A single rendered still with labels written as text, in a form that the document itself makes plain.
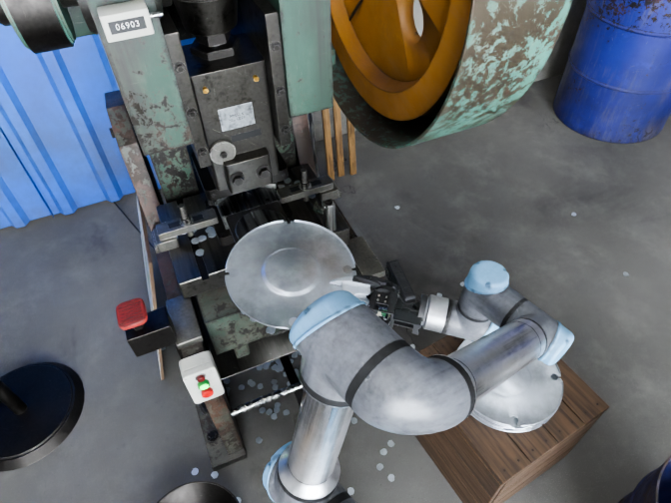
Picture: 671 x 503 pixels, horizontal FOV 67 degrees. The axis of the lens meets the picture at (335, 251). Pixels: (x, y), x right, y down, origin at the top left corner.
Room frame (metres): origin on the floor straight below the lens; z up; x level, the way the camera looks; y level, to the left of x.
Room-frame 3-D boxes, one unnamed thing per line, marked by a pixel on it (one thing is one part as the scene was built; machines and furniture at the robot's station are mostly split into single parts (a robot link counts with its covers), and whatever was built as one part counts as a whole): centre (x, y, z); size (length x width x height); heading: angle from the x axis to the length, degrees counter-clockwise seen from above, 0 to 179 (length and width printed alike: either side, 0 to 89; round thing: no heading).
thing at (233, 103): (0.94, 0.21, 1.04); 0.17 x 0.15 x 0.30; 22
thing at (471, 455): (0.66, -0.45, 0.18); 0.40 x 0.38 x 0.35; 29
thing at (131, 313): (0.64, 0.44, 0.72); 0.07 x 0.06 x 0.08; 22
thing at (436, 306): (0.62, -0.21, 0.75); 0.08 x 0.05 x 0.08; 164
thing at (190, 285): (0.98, 0.22, 0.68); 0.45 x 0.30 x 0.06; 112
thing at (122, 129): (1.01, 0.52, 0.45); 0.92 x 0.12 x 0.90; 22
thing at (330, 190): (1.04, 0.07, 0.76); 0.17 x 0.06 x 0.10; 112
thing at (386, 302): (0.63, -0.13, 0.76); 0.12 x 0.09 x 0.08; 74
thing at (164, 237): (0.92, 0.38, 0.76); 0.17 x 0.06 x 0.10; 112
